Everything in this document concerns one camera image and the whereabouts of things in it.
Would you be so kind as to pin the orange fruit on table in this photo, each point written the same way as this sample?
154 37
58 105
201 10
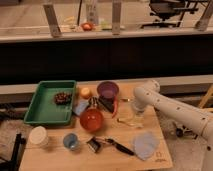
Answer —
85 93

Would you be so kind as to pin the brown pine cone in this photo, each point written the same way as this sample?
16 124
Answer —
62 98

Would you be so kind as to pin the green plastic tray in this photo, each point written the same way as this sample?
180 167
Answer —
43 109

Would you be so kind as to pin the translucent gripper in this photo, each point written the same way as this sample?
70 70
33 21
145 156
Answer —
138 110

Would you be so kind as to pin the red chili pepper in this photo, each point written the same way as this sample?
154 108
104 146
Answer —
115 107

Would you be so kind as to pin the black handled tool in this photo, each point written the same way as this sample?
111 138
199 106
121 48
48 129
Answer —
119 146

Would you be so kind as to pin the orange fruit in background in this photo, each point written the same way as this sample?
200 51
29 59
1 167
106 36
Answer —
87 26

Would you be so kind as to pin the small black metal clip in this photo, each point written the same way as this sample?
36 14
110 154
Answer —
94 145

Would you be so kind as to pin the white plastic cup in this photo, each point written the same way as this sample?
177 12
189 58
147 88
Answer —
38 136

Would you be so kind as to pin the purple plastic bowl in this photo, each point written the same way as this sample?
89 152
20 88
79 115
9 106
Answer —
108 89

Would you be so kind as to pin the black wedge block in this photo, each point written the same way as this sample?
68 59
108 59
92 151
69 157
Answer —
108 105

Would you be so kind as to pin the black office chair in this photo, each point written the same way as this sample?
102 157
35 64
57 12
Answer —
165 9

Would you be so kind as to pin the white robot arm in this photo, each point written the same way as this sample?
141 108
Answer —
196 119

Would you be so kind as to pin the blue plastic cup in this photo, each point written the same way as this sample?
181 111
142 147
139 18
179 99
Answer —
70 141

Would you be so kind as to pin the light blue cloth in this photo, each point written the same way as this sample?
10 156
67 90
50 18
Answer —
145 144

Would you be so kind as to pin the red plastic bowl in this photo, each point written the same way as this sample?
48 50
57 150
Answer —
91 120

